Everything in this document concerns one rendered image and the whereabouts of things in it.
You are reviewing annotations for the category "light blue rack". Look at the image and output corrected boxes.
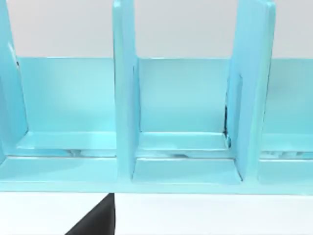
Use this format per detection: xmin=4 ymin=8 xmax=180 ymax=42
xmin=0 ymin=0 xmax=313 ymax=196

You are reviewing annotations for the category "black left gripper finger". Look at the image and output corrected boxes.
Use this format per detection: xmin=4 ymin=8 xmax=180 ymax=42
xmin=64 ymin=192 xmax=116 ymax=235

